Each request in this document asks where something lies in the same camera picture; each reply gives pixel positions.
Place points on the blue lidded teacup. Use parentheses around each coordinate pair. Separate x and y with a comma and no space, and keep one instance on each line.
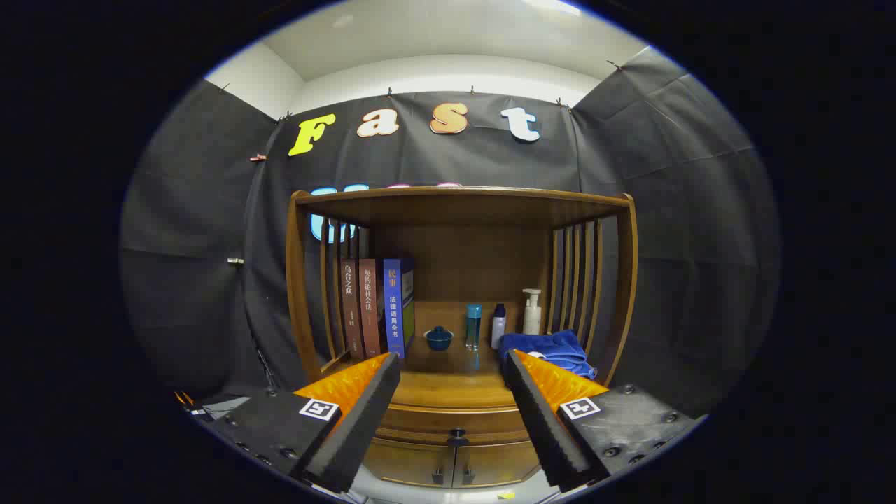
(439,340)

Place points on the blue folded towel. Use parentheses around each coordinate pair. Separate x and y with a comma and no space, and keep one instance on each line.
(553,350)

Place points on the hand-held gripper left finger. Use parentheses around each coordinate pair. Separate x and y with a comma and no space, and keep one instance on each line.
(364,420)

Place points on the wooden cabinet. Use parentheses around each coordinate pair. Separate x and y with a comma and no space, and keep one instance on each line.
(462,210)

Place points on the wooden countertop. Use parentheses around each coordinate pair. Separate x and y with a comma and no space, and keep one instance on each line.
(455,385)

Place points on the wooden cabinet door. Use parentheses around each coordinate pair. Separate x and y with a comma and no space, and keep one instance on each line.
(497,463)
(409,463)

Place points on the white pump bottle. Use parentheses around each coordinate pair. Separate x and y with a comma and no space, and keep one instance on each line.
(532,318)

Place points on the teal glass bottle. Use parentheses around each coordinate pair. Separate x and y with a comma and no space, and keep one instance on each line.
(474,325)

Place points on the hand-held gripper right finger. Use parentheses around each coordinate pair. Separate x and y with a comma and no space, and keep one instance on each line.
(542,427)

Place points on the dark brown book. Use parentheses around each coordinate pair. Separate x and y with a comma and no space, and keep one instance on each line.
(350,308)

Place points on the thick blue book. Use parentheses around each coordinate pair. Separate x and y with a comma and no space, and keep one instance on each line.
(394,308)

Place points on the white bottle with blue cap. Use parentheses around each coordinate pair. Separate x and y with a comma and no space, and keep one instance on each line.
(498,329)

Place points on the reddish brown book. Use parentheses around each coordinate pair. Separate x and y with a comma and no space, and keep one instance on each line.
(369,308)

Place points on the wooden drawer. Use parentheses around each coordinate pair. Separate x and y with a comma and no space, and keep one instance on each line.
(434,423)

